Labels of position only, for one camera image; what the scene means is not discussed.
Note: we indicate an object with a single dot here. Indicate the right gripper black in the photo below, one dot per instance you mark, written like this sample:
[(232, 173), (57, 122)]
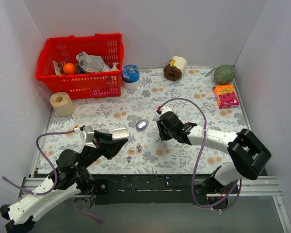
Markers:
[(163, 131)]

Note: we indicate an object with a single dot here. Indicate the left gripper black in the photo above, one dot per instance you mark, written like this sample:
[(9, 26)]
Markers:
[(98, 144)]

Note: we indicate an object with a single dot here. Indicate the white earbud charging case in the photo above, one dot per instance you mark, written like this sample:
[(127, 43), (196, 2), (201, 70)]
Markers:
[(120, 133)]

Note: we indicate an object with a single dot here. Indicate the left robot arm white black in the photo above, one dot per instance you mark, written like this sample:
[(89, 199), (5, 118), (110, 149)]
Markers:
[(69, 177)]

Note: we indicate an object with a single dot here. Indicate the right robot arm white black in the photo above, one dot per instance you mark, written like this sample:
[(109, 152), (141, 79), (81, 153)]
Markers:
[(249, 155)]

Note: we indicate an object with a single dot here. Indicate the floral table mat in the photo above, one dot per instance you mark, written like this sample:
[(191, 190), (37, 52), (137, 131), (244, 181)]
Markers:
[(191, 98)]

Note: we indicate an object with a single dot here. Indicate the beige paper roll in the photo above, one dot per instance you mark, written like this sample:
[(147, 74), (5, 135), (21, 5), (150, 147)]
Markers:
[(62, 104)]

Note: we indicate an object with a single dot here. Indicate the blue white wipes tub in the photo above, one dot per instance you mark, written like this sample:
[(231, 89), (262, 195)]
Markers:
[(131, 77)]

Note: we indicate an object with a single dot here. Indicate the brown cream towel roll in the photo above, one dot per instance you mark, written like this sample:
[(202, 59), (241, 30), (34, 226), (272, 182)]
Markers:
[(175, 68)]

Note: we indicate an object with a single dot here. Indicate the orange pink sponge box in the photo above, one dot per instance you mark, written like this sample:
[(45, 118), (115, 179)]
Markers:
[(225, 96)]

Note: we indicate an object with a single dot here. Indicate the white pump bottle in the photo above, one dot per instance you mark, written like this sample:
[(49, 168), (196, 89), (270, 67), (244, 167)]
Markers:
[(114, 67)]

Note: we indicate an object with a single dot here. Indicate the crumpled grey plastic bag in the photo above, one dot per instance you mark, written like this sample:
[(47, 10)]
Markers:
[(91, 63)]

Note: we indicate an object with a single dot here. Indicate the orange fruit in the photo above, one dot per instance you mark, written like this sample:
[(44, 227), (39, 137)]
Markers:
[(69, 69)]

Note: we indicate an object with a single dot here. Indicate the green textured melon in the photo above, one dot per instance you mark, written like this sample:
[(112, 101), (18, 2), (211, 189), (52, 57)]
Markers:
[(223, 74)]

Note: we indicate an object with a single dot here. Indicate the red plastic shopping basket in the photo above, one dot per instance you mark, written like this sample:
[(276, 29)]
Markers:
[(82, 86)]

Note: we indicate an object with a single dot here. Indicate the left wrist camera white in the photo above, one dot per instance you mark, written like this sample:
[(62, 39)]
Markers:
[(86, 134)]

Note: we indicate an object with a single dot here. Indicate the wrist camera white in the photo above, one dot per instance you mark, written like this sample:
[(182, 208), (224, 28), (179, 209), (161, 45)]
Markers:
[(163, 109), (86, 134)]

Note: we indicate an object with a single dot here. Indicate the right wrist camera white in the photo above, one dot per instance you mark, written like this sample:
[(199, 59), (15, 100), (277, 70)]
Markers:
[(163, 109)]

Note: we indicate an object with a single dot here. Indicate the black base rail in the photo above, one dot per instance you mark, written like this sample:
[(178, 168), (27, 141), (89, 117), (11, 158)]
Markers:
[(170, 188)]

